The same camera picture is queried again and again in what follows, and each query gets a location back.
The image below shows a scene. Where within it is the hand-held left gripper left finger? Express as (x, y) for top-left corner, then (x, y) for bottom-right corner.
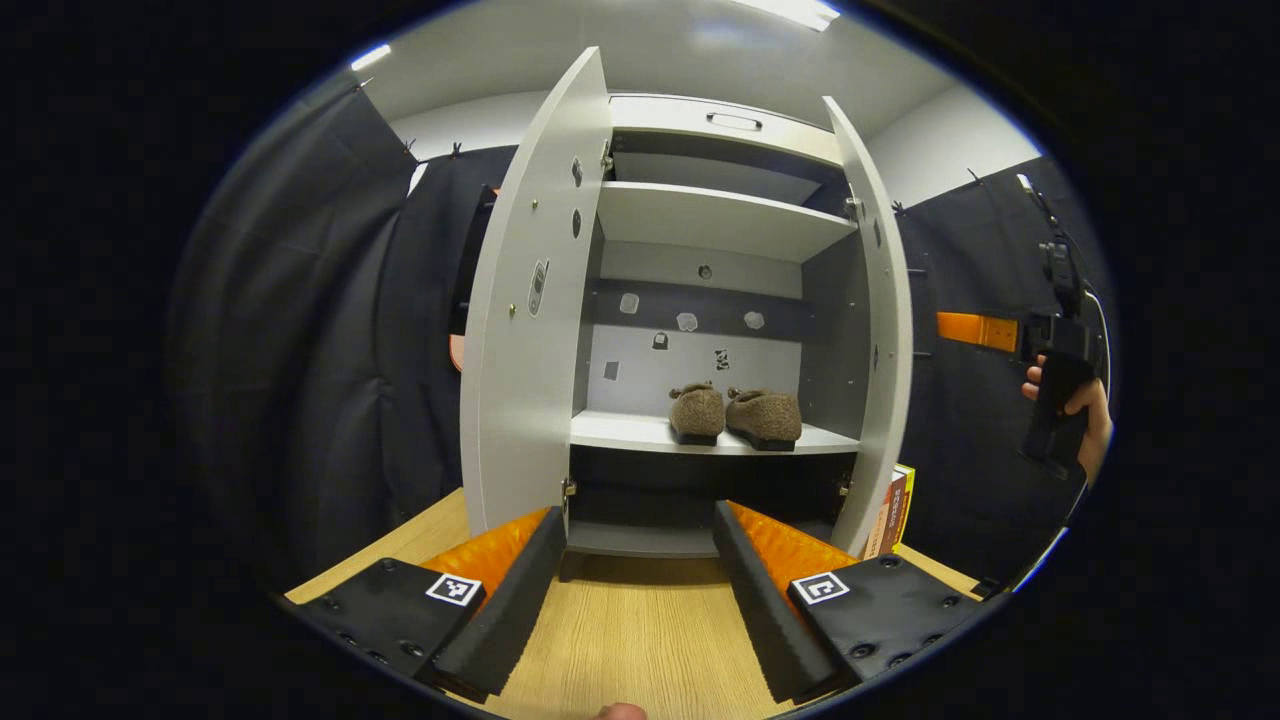
(283, 506), (568, 706)

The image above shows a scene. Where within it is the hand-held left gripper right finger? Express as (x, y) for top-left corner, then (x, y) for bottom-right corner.
(712, 500), (991, 706)

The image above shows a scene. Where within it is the white cabinet door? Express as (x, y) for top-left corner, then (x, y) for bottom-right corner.
(460, 46), (613, 538)
(822, 96), (914, 557)

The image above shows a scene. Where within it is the brown fuzzy shoe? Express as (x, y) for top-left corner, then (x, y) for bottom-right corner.
(668, 383), (726, 447)
(726, 388), (804, 453)

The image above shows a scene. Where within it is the white shoe cabinet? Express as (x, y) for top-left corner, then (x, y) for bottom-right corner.
(565, 93), (866, 559)

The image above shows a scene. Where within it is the black backdrop cloth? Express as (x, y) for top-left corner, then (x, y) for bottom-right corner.
(165, 75), (521, 591)
(890, 155), (1116, 591)

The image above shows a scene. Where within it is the long ceiling light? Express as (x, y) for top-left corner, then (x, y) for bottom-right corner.
(735, 0), (841, 33)

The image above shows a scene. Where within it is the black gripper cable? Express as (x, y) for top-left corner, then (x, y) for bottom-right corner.
(1085, 285), (1113, 386)

